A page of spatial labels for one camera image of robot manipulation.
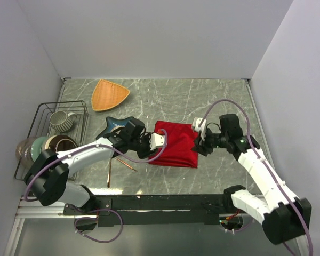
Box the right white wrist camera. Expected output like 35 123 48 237
191 117 207 141

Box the blue star-shaped dish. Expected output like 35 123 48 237
96 116 134 139

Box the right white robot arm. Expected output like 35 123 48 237
191 114 311 245

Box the copper spoon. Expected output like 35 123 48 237
107 159 112 188

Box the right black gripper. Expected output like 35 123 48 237
190 127 229 157

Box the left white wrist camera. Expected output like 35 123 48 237
149 133 166 150

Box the clear glass bowl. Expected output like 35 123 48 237
15 137 37 169

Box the brown cream ceramic bowl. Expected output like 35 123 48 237
41 135 78 153

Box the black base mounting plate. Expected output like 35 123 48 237
63 194 237 227

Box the green ceramic bowl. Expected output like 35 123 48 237
30 137 48 162

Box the grey ribbed mug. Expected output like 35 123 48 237
50 111 77 133

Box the purple cable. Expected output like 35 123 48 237
23 128 169 243
198 99 314 256

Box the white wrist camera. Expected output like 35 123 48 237
191 117 207 141
149 133 166 150

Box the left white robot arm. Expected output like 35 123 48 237
23 117 167 214

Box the aluminium frame rail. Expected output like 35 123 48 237
15 197 65 219

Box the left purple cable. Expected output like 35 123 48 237
23 128 169 243

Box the black wire dish rack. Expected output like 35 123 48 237
13 100 89 182

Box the copper fork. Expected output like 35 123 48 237
115 158 137 172

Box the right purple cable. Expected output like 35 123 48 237
198 99 314 256

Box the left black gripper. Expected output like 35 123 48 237
130 132 158 159

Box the orange woven basket tray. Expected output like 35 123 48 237
91 79 130 111

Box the red cloth napkin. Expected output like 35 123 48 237
149 121 198 168

